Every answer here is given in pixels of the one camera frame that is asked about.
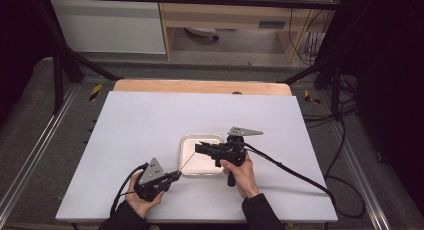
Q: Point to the yellow black tape strip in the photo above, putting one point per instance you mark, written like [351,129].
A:
[95,92]
[310,97]

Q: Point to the black curtain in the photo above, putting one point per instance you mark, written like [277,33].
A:
[393,73]
[20,40]

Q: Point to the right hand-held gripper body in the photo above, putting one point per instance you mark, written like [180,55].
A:
[233,151]

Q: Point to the person's right hand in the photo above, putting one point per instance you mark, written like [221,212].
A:
[245,178]

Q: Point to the thin bamboo skewer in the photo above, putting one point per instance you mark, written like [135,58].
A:
[188,162]

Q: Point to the white metal tray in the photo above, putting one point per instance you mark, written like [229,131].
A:
[200,166]

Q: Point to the person's left hand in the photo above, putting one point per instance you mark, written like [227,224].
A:
[141,205]

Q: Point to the wooden table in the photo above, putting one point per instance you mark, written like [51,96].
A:
[166,86]

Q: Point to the white cabinet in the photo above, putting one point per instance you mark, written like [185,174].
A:
[106,26]

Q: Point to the aluminium floor rail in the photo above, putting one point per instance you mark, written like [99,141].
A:
[40,146]
[358,176]

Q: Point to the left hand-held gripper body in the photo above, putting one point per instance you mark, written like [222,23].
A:
[151,185]

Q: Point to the light wooden desk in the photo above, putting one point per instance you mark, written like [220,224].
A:
[226,13]

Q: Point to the office chair base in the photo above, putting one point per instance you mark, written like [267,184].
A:
[201,31]

